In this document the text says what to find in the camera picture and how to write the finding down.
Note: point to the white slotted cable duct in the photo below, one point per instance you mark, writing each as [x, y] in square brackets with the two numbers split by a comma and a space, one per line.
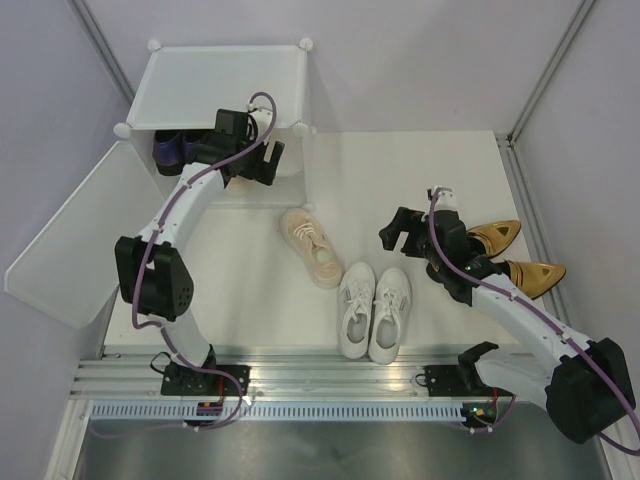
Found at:
[267, 411]

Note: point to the left aluminium frame post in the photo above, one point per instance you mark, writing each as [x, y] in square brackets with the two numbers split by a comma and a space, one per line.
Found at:
[98, 39]

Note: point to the gold pointed shoe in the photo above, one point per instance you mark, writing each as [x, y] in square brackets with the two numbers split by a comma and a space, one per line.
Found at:
[492, 239]
[534, 279]

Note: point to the right white sneaker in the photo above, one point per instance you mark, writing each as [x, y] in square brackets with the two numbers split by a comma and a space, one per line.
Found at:
[392, 305]

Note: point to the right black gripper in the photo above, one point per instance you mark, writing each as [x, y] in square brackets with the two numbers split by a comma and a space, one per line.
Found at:
[406, 220]

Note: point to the left white sneaker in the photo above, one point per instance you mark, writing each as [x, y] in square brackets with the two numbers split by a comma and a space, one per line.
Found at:
[355, 305]

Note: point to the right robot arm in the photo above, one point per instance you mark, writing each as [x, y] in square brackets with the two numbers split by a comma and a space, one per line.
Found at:
[583, 385]

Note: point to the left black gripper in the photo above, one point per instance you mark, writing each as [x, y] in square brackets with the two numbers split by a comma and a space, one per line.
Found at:
[262, 171]

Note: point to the purple loafer shoe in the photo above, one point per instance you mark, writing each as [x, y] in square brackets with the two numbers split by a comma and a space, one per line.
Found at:
[191, 139]
[167, 152]

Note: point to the aluminium rail base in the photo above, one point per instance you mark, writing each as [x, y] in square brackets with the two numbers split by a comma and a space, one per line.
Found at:
[291, 364]

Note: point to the right aluminium frame post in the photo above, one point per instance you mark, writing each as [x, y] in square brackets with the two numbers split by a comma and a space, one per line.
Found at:
[551, 68]

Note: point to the white cabinet door panel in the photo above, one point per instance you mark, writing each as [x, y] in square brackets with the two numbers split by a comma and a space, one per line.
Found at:
[68, 271]

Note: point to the aluminium frame post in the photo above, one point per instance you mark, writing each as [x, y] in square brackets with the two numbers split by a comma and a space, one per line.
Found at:
[551, 68]
[98, 39]

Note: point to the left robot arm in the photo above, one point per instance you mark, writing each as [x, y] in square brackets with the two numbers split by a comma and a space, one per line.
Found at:
[154, 279]

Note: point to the white sneaker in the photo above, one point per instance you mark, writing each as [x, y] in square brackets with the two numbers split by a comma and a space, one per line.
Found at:
[392, 305]
[355, 305]

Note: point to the white plastic shoe cabinet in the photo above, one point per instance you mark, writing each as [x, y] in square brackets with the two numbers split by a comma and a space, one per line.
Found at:
[183, 87]

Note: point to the beige sneaker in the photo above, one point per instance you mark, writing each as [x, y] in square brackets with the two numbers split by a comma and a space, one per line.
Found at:
[239, 185]
[306, 237]

